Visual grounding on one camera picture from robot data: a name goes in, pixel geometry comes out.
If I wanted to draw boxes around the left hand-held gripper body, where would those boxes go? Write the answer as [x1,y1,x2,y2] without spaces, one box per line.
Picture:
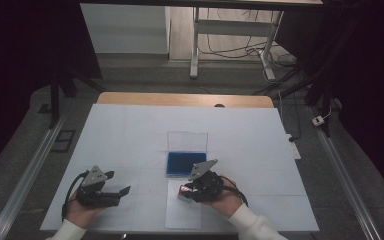
[75,165,121,209]

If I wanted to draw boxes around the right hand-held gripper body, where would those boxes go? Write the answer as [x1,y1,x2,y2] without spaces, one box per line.
[187,159,226,204]

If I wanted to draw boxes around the red stamp with grey base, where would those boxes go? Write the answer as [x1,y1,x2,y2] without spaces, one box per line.
[178,185,195,203]

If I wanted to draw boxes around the blue ink pad clear case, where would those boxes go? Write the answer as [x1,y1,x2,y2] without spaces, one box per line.
[165,131,209,178]

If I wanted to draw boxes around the person's right hand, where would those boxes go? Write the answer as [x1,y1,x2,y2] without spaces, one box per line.
[201,176,245,219]

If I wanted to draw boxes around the person's left hand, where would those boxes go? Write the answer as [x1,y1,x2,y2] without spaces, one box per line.
[64,189,106,230]

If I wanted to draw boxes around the white paper sheets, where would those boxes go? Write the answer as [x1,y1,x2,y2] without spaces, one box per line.
[164,179,203,230]

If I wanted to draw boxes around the white table cover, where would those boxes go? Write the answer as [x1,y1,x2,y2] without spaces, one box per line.
[39,103,320,233]

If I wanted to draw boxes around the wooden table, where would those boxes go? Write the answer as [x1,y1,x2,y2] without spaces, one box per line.
[96,92,275,109]

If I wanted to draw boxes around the black stand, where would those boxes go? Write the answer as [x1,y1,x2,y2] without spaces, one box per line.
[253,16,359,138]
[48,64,105,130]

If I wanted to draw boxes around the white cabinet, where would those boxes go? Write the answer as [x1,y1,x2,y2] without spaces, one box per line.
[79,3,171,55]

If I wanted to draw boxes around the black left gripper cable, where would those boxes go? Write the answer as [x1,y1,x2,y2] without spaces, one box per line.
[61,170,91,223]

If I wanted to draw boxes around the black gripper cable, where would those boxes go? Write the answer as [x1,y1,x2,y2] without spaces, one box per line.
[221,175,250,208]
[61,170,91,223]

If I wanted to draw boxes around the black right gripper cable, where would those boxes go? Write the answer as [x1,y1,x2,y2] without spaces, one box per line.
[221,175,250,208]

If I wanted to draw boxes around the metal floor rail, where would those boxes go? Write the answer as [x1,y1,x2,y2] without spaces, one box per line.
[308,106,383,240]
[0,111,68,240]

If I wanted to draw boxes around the black floor cables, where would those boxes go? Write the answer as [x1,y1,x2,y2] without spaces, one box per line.
[198,8,299,69]

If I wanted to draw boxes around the white desk frame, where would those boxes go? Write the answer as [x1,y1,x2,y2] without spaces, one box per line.
[189,6,285,82]

